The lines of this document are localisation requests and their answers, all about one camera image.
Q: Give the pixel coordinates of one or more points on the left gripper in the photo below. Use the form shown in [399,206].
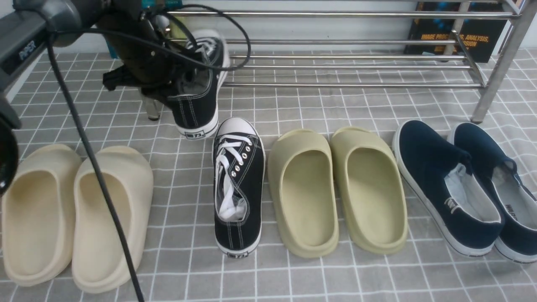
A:
[150,61]

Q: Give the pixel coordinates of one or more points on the black canvas sneaker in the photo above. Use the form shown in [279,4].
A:
[239,161]
[193,101]

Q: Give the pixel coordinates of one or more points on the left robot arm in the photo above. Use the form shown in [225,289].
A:
[32,27]

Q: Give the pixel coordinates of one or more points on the left navy canvas shoe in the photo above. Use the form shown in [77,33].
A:
[442,177]

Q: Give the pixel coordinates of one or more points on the navy canvas shoe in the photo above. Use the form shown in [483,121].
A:
[499,178]
[442,177]

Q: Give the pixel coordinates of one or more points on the right navy canvas shoe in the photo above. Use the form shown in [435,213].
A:
[499,178]

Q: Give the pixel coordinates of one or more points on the right cream foam slide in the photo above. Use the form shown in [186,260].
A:
[98,263]

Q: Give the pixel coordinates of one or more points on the cream foam slide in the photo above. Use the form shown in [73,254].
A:
[98,263]
[38,216]

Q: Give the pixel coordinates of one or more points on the left olive foam slide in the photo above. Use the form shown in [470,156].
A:
[300,176]

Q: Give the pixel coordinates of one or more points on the olive foam slide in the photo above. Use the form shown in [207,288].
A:
[372,194]
[300,176]

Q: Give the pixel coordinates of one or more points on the left cream foam slide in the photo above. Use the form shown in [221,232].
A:
[38,216]

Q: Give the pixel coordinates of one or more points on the right olive foam slide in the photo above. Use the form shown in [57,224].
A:
[372,194]

